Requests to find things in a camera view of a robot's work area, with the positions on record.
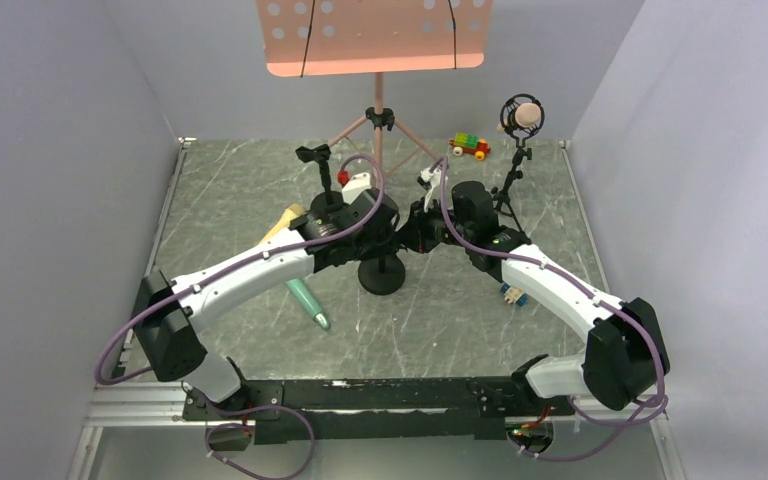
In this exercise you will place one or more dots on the black tripod microphone stand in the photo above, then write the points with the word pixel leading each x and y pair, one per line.
pixel 501 196

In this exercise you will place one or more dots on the teal microphone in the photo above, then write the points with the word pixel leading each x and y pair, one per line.
pixel 309 302

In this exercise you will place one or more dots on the black round-base mic stand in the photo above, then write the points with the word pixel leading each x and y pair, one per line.
pixel 382 276
pixel 327 200

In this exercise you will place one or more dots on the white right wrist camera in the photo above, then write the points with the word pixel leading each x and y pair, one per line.
pixel 430 179

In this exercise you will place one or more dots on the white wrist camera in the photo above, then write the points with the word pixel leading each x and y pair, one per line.
pixel 430 179
pixel 352 186

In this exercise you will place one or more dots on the colourful toy block train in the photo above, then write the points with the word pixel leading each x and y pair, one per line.
pixel 466 144

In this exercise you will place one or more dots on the white blue toy block car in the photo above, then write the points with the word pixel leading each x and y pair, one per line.
pixel 513 295

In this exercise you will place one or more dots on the pink microphone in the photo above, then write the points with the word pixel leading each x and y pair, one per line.
pixel 527 116

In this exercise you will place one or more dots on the yellow microphone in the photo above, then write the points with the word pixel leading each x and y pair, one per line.
pixel 291 213

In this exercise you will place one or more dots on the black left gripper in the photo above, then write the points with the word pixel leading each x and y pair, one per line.
pixel 376 234

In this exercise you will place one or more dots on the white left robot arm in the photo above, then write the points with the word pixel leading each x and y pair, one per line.
pixel 171 313

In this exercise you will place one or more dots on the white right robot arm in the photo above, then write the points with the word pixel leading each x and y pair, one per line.
pixel 624 353

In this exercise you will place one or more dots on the pink music stand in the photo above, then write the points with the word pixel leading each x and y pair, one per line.
pixel 328 38

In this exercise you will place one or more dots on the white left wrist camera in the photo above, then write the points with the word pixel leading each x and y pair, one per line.
pixel 352 186

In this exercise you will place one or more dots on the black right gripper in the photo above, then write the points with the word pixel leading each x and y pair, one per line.
pixel 417 232

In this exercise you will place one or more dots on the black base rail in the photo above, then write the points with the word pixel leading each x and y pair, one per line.
pixel 484 408

